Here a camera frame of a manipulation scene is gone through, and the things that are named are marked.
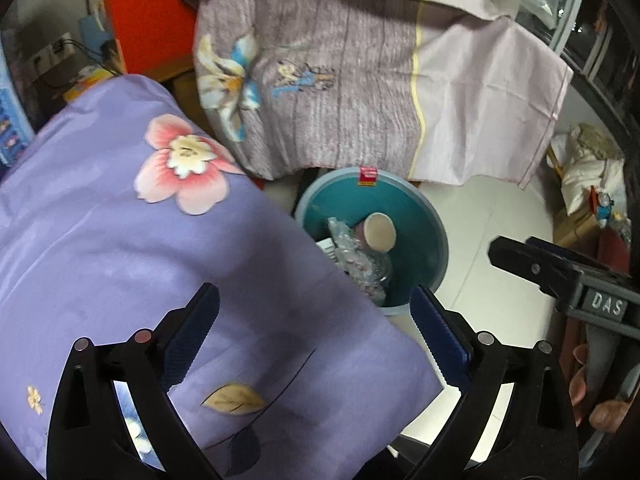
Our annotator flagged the crushed clear plastic bottle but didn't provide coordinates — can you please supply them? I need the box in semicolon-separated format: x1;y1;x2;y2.
328;217;393;307

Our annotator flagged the yellow flat book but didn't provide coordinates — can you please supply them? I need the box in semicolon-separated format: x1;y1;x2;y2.
62;65;115;103

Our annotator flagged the red cardboard box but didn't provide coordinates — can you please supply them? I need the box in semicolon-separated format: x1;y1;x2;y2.
104;0;195;81

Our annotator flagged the blue toy box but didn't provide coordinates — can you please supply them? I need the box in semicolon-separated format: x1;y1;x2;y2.
0;50;35;168

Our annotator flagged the purple floral bed cover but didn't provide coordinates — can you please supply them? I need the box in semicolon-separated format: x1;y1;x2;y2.
1;76;442;479

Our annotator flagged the pink paper cup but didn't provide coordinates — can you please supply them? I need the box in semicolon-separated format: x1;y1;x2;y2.
354;211;397;254

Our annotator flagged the white paper towel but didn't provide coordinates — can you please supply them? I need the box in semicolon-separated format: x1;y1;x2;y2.
316;237;338;264

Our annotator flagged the teal round trash bin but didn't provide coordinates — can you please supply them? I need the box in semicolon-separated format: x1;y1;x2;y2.
294;167;449;316

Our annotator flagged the person's right hand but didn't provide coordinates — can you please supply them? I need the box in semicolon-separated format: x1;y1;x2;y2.
569;341;634;430

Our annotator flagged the white stuffed bag pile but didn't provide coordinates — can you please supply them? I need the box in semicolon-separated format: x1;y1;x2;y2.
561;122;627;214

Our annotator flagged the white wall power strip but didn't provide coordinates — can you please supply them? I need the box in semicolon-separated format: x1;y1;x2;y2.
27;32;75;79

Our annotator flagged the grey floral draped sheet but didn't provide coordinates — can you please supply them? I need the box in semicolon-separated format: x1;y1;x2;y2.
186;0;573;185

